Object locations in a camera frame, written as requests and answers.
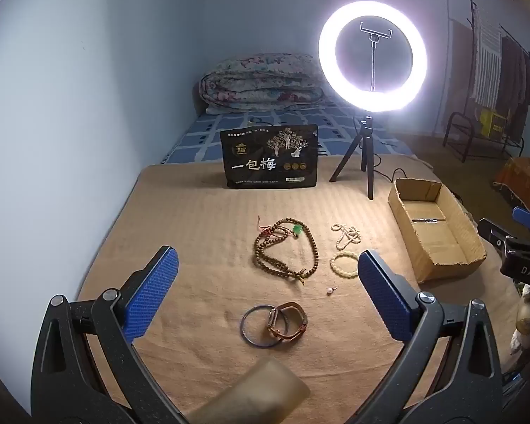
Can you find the white ribbed hanging garment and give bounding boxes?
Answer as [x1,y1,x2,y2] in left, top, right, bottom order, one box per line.
[472,8,503,109]

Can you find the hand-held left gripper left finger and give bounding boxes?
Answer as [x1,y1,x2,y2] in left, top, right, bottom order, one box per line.
[30,246,179,424]

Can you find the brown strap wristwatch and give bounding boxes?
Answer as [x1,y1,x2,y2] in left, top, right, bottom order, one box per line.
[266,301,309,343]

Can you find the cardboard box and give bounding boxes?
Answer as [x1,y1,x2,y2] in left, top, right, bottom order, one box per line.
[388,177,487,284]

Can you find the black power cable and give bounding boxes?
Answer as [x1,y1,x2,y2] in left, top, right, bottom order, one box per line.
[375,154,434,183]

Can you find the black clothes rack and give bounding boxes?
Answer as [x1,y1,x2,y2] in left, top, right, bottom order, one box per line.
[445,0,530,118]

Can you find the cream white object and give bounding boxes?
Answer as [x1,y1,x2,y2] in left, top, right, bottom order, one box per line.
[509,284,530,355]

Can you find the black metal frame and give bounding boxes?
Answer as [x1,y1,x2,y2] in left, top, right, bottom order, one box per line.
[443,111,525,165]

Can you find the white bead necklace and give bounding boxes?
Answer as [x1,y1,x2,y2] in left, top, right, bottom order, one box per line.
[331,223,363,252]

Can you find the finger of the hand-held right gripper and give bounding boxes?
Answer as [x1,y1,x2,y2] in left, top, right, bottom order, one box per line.
[477,218,521,253]
[512,206,530,243]

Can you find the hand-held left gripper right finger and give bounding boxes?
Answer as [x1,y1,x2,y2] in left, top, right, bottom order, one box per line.
[358,249,504,424]

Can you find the dark hanging clothes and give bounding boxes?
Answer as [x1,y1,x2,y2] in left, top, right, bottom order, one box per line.
[499,35,530,121]

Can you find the black snack bag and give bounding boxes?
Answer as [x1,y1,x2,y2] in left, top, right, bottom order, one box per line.
[220,124,319,190]

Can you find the folded floral quilt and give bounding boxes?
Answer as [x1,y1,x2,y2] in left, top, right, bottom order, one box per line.
[199,53,326,116]

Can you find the white ring light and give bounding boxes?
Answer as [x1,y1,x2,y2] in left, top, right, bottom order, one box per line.
[318,0,434,113]

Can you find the translucent yellowish object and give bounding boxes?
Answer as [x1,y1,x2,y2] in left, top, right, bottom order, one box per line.
[189,359,311,424]

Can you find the brown wooden bead necklace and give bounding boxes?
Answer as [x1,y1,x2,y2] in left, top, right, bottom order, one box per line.
[253,215,319,285]

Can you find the orange-brown box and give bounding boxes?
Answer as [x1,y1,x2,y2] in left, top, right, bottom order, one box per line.
[494,145,530,218]

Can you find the blue-grey metal bangle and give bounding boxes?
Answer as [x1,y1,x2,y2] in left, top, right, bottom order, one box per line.
[241,304,289,349]

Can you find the cream bead bracelet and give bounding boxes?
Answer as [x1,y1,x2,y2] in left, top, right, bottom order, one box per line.
[329,252,361,279]

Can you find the yellow box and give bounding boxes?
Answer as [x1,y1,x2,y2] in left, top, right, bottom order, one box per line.
[480,108,507,139]

